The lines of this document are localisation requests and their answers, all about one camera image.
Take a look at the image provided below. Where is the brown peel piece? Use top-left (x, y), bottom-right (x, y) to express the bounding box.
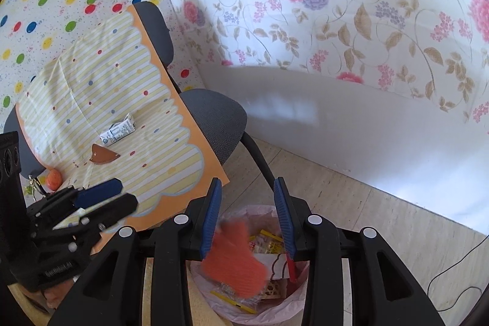
top-left (90, 144), bottom-right (120, 165)

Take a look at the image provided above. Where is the small white milk carton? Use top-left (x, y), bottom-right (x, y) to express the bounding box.
top-left (99, 113), bottom-right (136, 147)

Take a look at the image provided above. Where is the red cardboard box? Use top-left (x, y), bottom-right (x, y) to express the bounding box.
top-left (286, 253), bottom-right (298, 284)

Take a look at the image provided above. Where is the yellow snack wrapper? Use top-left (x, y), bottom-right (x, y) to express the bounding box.
top-left (201, 220), bottom-right (289, 313)

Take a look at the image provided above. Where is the woven bamboo basket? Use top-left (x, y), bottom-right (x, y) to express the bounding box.
top-left (260, 279), bottom-right (289, 300)

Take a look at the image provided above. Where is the pink lined trash bin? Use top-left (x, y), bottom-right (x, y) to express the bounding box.
top-left (189, 205), bottom-right (309, 325)

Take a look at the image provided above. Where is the person's left hand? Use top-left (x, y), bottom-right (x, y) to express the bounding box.
top-left (42, 276), bottom-right (78, 310)

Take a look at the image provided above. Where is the yellow striped plastic cover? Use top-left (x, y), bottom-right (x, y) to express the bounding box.
top-left (15, 4), bottom-right (231, 255)

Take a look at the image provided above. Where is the floral pattern backdrop sheet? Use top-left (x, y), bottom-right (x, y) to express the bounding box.
top-left (170, 0), bottom-right (488, 129)

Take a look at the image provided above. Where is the black cable on floor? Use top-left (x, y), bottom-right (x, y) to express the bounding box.
top-left (425, 233), bottom-right (489, 313)

